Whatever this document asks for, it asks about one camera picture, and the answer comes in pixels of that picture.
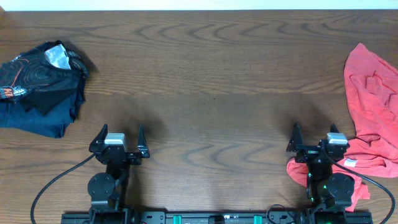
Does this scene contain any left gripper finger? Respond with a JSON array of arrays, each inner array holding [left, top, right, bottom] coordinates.
[[90, 124, 108, 146], [137, 125, 147, 147]]

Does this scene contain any red t-shirt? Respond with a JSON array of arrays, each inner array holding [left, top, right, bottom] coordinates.
[[286, 42, 398, 213]]

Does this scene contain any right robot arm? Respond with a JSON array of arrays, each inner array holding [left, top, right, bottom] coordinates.
[[286, 123, 354, 223]]

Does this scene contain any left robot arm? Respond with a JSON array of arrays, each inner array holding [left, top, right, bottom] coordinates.
[[88, 124, 150, 224]]

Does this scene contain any black graphic t-shirt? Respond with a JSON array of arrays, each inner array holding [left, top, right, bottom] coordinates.
[[1, 40, 90, 115]]

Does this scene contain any navy blue folded garment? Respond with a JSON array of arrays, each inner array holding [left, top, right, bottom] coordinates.
[[1, 92, 85, 138]]

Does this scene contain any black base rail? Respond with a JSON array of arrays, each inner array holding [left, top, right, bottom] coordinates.
[[60, 210, 373, 224]]

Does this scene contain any small black cable loop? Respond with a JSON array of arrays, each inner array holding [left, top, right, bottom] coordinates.
[[266, 203, 296, 224]]

